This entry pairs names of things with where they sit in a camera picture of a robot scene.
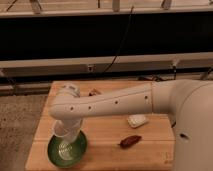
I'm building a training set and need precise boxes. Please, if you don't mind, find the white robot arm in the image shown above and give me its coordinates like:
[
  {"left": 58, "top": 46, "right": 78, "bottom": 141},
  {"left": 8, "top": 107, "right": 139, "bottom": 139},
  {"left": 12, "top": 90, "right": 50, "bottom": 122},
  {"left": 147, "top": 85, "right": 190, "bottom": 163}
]
[{"left": 50, "top": 80, "right": 213, "bottom": 171}]

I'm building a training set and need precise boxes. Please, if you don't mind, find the brown rectangular bar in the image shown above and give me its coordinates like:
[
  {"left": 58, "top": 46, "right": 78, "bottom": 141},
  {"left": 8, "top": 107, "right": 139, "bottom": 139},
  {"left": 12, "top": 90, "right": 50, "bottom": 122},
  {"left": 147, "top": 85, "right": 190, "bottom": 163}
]
[{"left": 89, "top": 89, "right": 101, "bottom": 96}]

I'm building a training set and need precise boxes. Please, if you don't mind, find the white rectangular sponge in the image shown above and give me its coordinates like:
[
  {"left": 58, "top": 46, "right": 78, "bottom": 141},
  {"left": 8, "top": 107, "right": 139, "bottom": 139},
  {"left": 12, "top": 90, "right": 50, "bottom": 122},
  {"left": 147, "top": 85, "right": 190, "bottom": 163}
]
[{"left": 127, "top": 114, "right": 148, "bottom": 128}]

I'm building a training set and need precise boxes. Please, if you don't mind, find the dark brown chili pepper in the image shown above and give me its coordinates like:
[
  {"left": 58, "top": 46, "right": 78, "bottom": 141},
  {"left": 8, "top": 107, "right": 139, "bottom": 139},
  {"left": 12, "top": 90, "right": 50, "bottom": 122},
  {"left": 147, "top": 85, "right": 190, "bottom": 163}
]
[{"left": 119, "top": 135, "right": 142, "bottom": 149}]

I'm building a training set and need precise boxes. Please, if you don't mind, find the black floor cable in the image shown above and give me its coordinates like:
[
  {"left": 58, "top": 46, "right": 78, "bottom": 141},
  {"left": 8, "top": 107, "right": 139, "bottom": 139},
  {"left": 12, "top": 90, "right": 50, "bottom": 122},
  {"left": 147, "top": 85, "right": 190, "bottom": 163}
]
[{"left": 138, "top": 75, "right": 178, "bottom": 83}]

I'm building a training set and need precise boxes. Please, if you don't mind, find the black hanging cable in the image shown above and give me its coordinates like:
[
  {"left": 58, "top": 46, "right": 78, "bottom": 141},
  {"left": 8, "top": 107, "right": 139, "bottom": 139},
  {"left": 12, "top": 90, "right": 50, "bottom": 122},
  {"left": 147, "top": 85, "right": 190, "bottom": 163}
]
[{"left": 101, "top": 4, "right": 135, "bottom": 74}]

